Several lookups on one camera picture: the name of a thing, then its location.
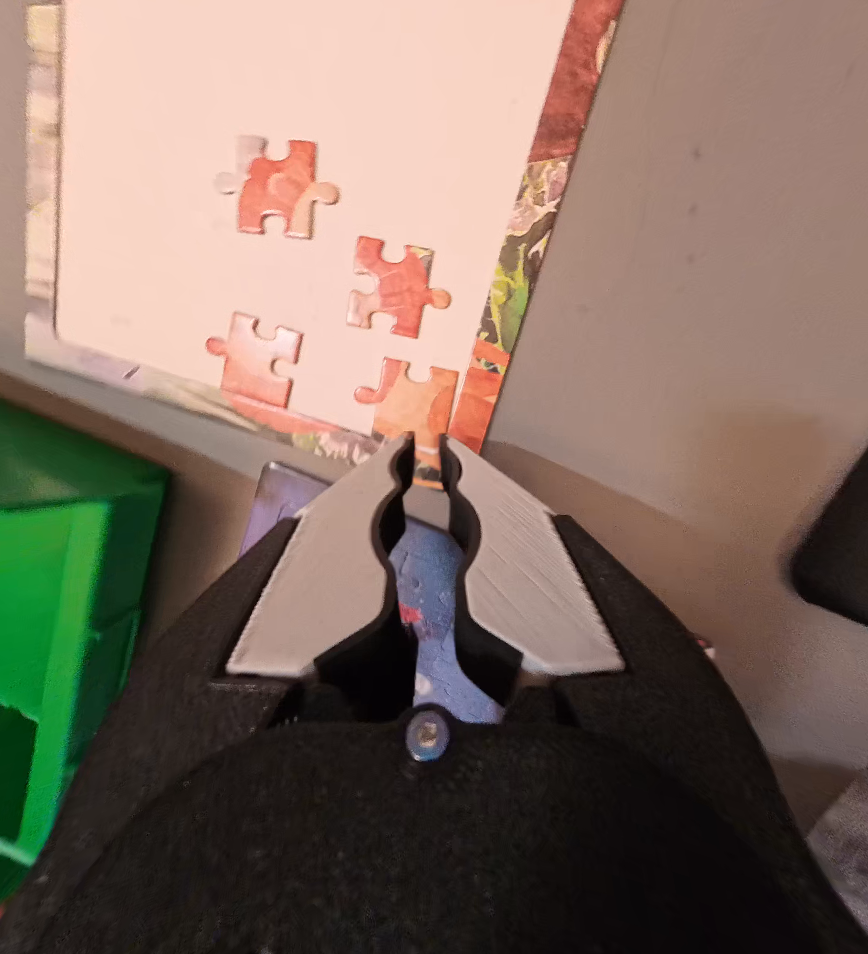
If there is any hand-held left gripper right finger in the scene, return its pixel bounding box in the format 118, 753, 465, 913
440, 434, 625, 707

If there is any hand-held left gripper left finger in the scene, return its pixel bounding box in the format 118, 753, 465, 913
224, 434, 416, 681

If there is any space jigsaw puzzle board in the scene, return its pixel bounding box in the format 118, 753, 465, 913
240, 461, 513, 725

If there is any orange corner jigsaw piece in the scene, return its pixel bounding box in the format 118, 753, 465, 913
354, 358, 461, 490

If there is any orange tan jigsaw piece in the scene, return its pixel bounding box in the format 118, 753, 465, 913
205, 312, 304, 409

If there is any red orange jigsaw piece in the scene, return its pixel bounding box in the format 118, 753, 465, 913
348, 236, 452, 338

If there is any orange striped jigsaw piece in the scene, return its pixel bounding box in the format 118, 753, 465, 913
214, 136, 341, 239

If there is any animal jigsaw puzzle board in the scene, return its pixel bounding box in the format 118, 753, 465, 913
24, 0, 626, 467

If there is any grey desk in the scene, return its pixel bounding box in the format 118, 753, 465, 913
0, 0, 868, 843

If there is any green plastic bin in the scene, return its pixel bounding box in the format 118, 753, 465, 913
0, 380, 174, 925

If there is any black perforated fabric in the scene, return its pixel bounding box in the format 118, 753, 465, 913
790, 388, 868, 642

